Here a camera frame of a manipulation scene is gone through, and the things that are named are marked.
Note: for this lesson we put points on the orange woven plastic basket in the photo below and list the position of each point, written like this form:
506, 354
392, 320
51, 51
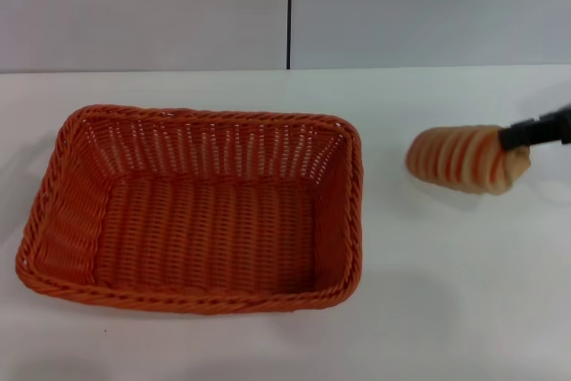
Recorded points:
201, 220

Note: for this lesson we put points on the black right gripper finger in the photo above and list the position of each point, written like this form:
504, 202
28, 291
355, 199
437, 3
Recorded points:
519, 135

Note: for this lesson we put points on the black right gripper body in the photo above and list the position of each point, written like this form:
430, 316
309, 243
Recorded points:
558, 124

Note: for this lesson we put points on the orange striped bread roll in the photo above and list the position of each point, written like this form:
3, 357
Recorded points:
459, 160

